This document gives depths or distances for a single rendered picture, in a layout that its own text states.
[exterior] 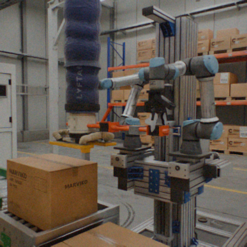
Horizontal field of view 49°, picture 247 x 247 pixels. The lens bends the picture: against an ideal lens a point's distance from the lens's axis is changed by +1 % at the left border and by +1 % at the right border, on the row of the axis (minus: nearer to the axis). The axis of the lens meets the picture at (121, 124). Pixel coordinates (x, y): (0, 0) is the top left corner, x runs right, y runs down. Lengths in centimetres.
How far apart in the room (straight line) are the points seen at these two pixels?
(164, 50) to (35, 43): 1060
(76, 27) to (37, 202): 115
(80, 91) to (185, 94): 85
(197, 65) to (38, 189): 129
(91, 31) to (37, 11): 1130
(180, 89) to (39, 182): 121
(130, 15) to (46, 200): 1133
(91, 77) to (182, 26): 86
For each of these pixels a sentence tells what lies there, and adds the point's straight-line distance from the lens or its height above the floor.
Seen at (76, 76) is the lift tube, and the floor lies 154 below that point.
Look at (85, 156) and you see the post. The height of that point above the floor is 90.
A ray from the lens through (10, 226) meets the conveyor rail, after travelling 203.
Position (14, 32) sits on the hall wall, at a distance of 1211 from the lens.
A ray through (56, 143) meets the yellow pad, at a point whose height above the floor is 112.
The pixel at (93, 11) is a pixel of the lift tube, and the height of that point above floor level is 192.
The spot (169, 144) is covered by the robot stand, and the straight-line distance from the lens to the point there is 208.
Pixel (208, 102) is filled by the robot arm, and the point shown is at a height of 138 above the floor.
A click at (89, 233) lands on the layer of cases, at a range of 189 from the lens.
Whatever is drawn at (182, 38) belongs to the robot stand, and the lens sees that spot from 217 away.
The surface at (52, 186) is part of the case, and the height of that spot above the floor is 85.
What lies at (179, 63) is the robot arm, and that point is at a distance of 176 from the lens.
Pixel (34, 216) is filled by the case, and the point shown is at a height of 62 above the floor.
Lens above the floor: 134
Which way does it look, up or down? 3 degrees down
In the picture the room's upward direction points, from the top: straight up
